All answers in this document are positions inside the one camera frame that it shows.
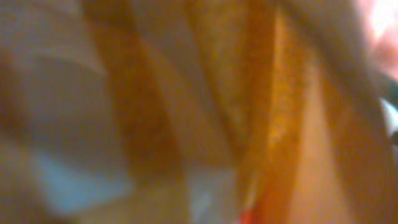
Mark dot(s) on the orange snack bag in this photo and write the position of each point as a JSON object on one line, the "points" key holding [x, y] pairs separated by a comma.
{"points": [[192, 112]]}

